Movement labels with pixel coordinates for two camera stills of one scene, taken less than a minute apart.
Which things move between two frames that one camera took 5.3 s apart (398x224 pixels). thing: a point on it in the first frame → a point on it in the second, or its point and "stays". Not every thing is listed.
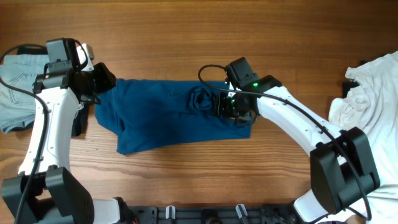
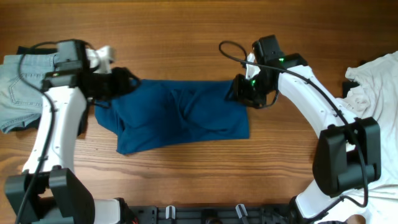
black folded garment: [79, 125] stays
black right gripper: [221, 107] → [239, 93]
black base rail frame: [212, 214] stays
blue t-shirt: [142, 112] stays
